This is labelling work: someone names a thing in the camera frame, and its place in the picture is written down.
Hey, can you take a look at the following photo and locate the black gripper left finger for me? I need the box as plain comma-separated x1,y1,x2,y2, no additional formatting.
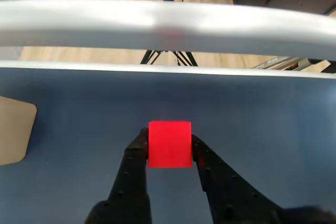
85,127,153,224

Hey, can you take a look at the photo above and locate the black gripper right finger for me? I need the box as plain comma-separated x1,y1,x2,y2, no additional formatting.
191,134,336,224

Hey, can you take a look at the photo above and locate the red cube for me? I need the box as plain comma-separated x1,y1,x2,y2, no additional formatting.
148,120,194,169

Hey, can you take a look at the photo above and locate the beige metal box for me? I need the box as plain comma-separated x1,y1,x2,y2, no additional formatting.
0,95,38,167

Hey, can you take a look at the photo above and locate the grey-blue table mat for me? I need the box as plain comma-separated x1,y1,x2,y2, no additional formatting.
0,66,336,224

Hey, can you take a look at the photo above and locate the grey device with label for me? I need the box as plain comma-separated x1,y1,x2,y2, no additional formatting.
250,55,332,72

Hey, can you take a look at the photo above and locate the grey metal rail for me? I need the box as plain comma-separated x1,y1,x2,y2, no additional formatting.
0,0,336,62

